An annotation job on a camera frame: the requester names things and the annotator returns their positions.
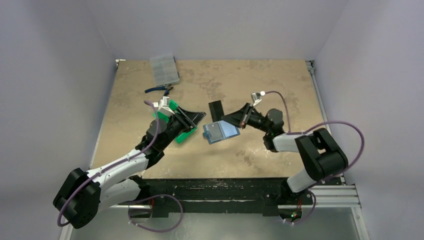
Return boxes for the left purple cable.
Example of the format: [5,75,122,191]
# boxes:
[56,100,161,228]

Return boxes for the blue handled pliers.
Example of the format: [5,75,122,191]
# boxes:
[144,84,174,97]

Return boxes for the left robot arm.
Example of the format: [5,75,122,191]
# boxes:
[52,106,207,229]

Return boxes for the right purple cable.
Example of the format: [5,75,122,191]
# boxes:
[263,90,365,186]

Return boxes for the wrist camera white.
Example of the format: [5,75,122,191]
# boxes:
[250,91,266,107]
[157,96,174,116]

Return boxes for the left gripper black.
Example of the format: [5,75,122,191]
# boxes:
[159,106,205,150]

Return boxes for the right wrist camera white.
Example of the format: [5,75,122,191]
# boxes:
[250,91,266,107]

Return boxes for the clear plastic organizer box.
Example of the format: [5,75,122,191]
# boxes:
[149,54,180,87]

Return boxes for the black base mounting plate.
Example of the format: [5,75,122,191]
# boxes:
[82,177,342,220]

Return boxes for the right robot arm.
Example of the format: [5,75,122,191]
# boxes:
[221,103,349,204]

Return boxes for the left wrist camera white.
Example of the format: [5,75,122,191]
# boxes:
[157,96,174,116]

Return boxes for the green plastic bin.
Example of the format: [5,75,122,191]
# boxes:
[153,97,202,144]

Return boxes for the blue card holder wallet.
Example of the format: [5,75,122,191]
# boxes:
[202,120,240,145]

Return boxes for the purple cable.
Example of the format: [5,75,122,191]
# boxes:
[56,100,161,228]
[263,90,365,186]

